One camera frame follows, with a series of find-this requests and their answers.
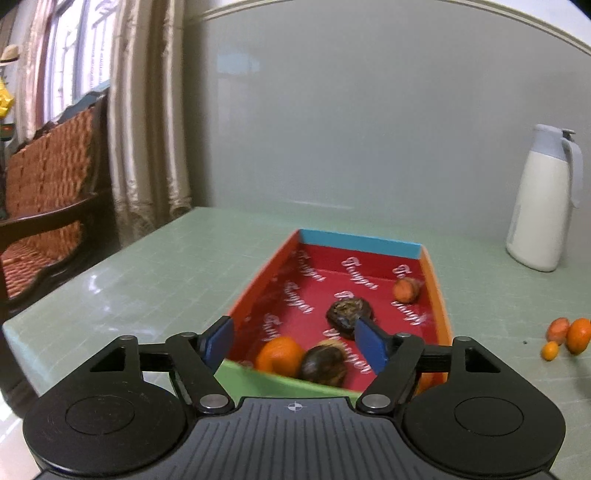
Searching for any red printed cardboard box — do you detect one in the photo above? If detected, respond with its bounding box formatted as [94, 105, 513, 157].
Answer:
[216, 228, 456, 398]

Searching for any small orange-brown fruit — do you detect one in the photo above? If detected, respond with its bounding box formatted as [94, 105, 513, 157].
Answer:
[393, 277, 423, 303]

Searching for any brown oval fruit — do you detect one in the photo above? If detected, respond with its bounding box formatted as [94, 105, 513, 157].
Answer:
[300, 344, 348, 387]

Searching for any dark wrinkled fruit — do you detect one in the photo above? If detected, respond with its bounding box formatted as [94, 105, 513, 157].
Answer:
[326, 298, 374, 341]

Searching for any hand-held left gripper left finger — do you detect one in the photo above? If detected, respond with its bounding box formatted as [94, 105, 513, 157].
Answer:
[88, 316, 235, 415]

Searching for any yellow bag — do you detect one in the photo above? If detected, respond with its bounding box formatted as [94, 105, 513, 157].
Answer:
[0, 78, 16, 117]

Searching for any beige lace-trimmed curtain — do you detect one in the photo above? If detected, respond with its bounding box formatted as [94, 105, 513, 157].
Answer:
[108, 0, 193, 249]

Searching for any pinkish sheer curtain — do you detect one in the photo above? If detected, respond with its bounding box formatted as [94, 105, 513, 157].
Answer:
[17, 0, 62, 136]

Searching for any tangerine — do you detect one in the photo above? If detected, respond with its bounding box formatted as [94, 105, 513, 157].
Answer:
[566, 318, 591, 355]
[255, 336, 306, 377]

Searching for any reddish small fruit on table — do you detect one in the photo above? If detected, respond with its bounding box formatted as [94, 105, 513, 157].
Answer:
[547, 318, 571, 346]

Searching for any wooden chair with woven cushion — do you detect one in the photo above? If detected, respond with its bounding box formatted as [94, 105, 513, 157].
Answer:
[0, 90, 117, 320]

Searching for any window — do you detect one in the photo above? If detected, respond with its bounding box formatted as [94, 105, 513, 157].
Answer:
[44, 0, 115, 118]

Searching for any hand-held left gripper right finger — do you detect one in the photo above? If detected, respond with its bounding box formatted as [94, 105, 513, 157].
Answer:
[355, 318, 504, 415]

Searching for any white thermos jug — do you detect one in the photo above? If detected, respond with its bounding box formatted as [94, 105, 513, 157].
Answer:
[505, 124, 583, 272]

